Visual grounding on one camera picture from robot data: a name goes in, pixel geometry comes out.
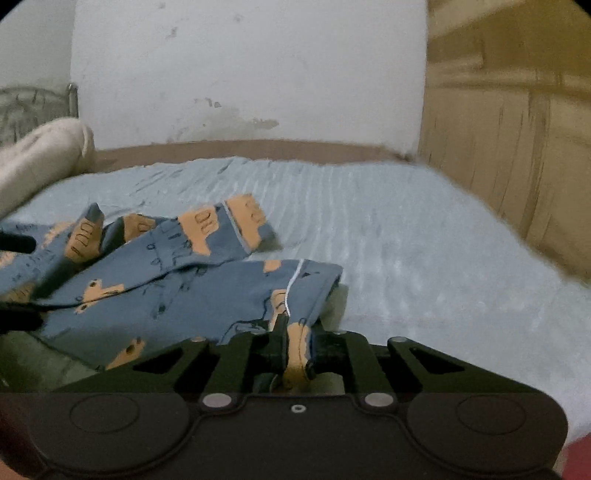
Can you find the metal bed headboard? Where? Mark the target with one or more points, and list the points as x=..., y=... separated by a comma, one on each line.
x=27, y=106

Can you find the person's red clothing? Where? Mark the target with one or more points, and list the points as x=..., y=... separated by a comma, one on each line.
x=579, y=461

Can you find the wooden wardrobe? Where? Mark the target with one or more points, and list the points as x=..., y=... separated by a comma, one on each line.
x=508, y=138

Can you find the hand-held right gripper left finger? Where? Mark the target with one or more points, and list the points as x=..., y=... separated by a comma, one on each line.
x=276, y=344

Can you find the brown mattress edge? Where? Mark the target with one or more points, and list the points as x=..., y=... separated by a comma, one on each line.
x=231, y=148

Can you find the cream pillow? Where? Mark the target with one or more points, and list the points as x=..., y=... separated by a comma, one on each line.
x=37, y=157

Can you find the blue pants with orange print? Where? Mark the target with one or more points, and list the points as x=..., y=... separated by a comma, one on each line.
x=207, y=295

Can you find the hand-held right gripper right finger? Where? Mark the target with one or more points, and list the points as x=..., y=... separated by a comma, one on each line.
x=310, y=353

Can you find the light blue blanket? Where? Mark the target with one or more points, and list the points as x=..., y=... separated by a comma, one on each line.
x=415, y=258

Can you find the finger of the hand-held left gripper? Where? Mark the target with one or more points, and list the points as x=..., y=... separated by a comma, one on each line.
x=16, y=242
x=18, y=318

